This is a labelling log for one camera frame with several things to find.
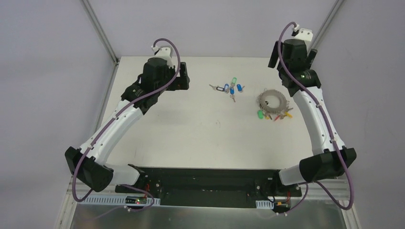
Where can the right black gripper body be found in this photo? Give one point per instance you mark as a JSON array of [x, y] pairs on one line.
[[273, 55]]

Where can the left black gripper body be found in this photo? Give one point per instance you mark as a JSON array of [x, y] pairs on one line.
[[182, 78]]

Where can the blue tagged key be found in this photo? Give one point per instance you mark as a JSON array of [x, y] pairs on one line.
[[232, 96], [226, 88], [240, 88]]

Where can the metal keyring with keys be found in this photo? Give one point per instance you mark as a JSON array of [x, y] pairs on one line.
[[273, 105]]

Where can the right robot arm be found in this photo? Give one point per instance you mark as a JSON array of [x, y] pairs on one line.
[[330, 154]]

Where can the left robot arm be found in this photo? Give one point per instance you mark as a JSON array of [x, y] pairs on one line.
[[88, 162]]

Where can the black tagged key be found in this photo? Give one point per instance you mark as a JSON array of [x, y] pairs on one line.
[[217, 88]]

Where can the green tagged key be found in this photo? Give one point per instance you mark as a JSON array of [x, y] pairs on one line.
[[233, 82]]

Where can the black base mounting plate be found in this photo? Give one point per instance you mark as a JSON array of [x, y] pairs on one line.
[[222, 188]]

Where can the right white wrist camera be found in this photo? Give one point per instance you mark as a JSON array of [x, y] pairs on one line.
[[303, 34]]

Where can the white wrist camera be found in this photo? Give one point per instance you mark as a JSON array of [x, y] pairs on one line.
[[164, 52], [303, 34]]

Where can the right aluminium frame post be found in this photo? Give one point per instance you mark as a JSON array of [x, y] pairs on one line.
[[317, 38]]

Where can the aluminium frame post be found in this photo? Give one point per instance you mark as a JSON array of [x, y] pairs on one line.
[[317, 38], [99, 30]]

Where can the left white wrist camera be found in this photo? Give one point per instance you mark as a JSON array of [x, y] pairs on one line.
[[164, 52]]

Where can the left aluminium frame post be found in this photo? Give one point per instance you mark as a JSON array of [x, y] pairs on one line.
[[99, 30]]

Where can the left white cable duct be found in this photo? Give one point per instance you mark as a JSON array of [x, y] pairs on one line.
[[120, 200]]

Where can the white cable duct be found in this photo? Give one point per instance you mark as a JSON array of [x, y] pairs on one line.
[[264, 204], [120, 200]]

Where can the right white cable duct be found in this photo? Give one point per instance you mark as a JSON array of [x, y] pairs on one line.
[[264, 204]]

